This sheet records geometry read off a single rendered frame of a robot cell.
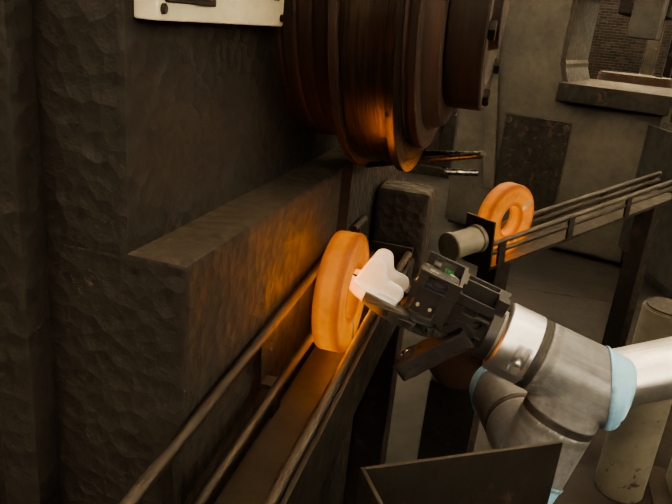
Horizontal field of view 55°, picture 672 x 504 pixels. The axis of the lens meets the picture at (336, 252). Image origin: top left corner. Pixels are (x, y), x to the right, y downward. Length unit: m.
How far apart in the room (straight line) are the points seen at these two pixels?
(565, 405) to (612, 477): 1.05
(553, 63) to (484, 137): 0.51
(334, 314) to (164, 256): 0.27
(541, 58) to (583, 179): 0.66
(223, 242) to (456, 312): 0.33
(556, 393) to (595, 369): 0.05
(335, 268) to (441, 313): 0.14
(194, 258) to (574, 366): 0.46
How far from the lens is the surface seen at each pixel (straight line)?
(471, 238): 1.33
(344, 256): 0.78
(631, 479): 1.85
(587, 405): 0.82
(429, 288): 0.78
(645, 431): 1.78
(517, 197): 1.42
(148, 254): 0.57
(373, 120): 0.79
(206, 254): 0.58
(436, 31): 0.77
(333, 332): 0.79
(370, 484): 0.56
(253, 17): 0.69
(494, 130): 3.66
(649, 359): 1.02
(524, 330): 0.80
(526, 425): 0.84
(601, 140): 3.57
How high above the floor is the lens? 1.07
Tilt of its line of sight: 20 degrees down
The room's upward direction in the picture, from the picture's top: 6 degrees clockwise
